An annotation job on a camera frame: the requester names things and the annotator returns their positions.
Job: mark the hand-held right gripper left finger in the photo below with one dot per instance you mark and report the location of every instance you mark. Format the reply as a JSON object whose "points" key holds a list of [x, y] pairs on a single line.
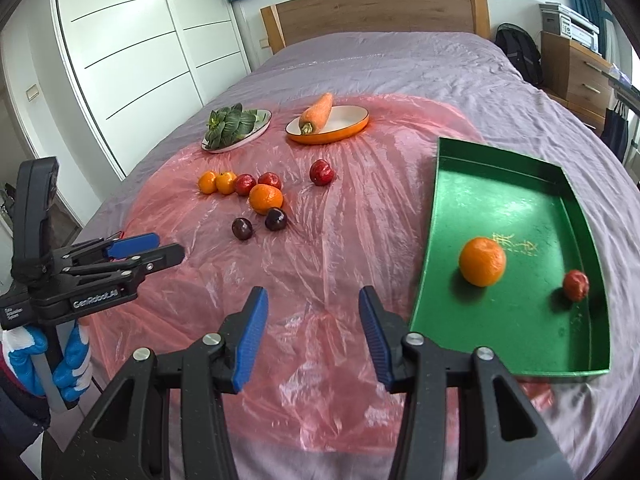
{"points": [[252, 335]]}

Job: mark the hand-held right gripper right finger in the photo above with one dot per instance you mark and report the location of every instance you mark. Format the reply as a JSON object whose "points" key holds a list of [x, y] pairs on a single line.
{"points": [[372, 340]]}

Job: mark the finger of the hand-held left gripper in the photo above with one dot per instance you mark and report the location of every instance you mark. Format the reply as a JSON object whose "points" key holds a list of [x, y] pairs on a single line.
{"points": [[132, 246], [160, 256]]}

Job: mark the dark purple plum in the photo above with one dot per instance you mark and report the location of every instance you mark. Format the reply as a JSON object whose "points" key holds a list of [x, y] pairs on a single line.
{"points": [[242, 228], [275, 219]]}

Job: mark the small orange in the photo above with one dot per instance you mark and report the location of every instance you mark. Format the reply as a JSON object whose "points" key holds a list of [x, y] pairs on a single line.
{"points": [[207, 182], [226, 183]]}

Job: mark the large orange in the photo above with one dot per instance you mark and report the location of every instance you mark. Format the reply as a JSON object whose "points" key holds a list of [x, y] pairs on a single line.
{"points": [[482, 262], [266, 200]]}

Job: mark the red apple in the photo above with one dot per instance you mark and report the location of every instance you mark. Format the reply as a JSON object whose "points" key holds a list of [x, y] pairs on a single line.
{"points": [[322, 171], [576, 285], [245, 184], [270, 179]]}

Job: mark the green metal tray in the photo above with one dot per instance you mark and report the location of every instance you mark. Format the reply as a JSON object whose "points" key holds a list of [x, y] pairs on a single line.
{"points": [[500, 200]]}

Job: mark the person's left hand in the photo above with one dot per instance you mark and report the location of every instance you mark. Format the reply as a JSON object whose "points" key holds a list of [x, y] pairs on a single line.
{"points": [[72, 365]]}

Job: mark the pink plastic sheet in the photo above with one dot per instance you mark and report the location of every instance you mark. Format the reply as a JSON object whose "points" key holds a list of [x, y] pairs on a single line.
{"points": [[340, 240]]}

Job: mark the bok choy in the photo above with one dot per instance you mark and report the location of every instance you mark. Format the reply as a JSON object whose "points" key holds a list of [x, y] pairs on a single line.
{"points": [[230, 125]]}

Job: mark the white oval plate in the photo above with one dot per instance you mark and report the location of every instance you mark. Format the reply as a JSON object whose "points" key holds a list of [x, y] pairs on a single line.
{"points": [[260, 122]]}

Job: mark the white wardrobe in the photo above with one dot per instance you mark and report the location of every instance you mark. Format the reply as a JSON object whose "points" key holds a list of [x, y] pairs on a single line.
{"points": [[130, 60]]}

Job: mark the carrot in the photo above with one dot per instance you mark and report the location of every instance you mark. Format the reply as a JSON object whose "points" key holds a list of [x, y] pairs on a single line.
{"points": [[317, 110]]}

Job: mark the orange oval dish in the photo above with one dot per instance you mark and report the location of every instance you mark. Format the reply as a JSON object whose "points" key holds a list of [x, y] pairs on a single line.
{"points": [[345, 122]]}

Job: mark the purple bedsheet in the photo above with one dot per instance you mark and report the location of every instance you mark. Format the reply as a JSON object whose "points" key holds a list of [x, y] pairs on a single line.
{"points": [[380, 65]]}

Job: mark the black hanging bag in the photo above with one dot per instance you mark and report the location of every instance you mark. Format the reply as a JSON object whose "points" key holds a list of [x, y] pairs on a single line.
{"points": [[614, 130]]}

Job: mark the black backpack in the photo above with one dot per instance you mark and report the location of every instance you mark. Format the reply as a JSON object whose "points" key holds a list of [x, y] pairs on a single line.
{"points": [[520, 55]]}

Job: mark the wooden headboard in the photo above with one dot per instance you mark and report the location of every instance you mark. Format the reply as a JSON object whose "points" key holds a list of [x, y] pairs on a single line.
{"points": [[375, 15]]}

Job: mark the wooden dresser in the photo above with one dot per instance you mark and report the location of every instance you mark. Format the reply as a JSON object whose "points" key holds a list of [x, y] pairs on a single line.
{"points": [[575, 75]]}

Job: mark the white printer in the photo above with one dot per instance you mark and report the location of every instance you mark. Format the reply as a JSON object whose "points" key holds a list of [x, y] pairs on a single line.
{"points": [[580, 30]]}

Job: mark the wall light switch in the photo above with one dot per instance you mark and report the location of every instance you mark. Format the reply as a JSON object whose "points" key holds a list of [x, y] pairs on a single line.
{"points": [[32, 91]]}

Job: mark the wall socket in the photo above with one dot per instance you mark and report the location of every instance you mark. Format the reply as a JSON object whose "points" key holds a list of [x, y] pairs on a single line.
{"points": [[263, 42]]}

